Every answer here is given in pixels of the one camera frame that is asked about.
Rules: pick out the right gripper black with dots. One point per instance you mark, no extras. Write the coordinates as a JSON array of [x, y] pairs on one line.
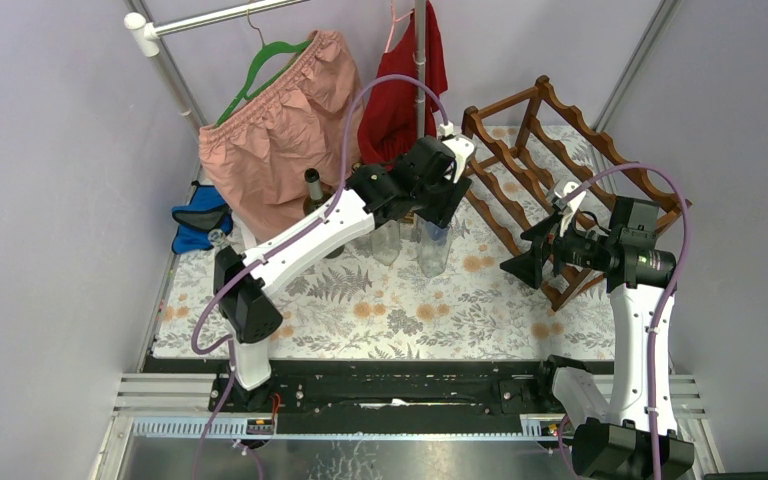
[[528, 267]]

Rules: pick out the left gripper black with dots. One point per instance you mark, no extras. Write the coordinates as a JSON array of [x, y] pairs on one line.
[[440, 209]]

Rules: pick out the small clear bottle bluish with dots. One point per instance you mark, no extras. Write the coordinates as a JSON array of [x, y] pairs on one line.
[[434, 247]]

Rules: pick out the small clear glass bottle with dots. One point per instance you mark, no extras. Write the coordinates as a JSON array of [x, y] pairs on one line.
[[386, 243]]

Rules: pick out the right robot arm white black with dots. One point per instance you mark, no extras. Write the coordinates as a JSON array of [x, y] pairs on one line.
[[632, 433]]

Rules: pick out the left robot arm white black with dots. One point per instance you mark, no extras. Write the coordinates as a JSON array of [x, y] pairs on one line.
[[428, 180]]

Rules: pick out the dark green wine bottle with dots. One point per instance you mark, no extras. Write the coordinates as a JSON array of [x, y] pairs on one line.
[[318, 193]]

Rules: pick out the red garment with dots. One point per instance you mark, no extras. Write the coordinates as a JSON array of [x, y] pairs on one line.
[[389, 124]]

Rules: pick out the vertical metal pole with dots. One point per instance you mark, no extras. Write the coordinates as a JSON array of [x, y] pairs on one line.
[[419, 14]]

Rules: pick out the floral table mat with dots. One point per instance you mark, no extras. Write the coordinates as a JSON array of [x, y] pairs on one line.
[[354, 307]]

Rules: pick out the pink clothes hanger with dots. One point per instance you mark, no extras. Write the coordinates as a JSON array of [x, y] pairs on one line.
[[400, 13]]

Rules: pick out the pink skirt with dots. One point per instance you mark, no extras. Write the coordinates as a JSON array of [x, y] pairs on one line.
[[307, 118]]

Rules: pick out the green clothes hanger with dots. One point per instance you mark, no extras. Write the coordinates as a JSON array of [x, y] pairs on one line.
[[267, 52]]

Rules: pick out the clear glass flask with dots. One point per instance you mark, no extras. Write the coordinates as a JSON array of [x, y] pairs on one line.
[[218, 239]]

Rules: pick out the blue black bag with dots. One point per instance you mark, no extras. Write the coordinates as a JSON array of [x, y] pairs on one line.
[[205, 211]]

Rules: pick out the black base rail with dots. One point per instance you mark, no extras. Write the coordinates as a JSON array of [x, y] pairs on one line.
[[394, 397]]

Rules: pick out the metal clothes rail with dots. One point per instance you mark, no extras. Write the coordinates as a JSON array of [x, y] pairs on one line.
[[203, 59]]

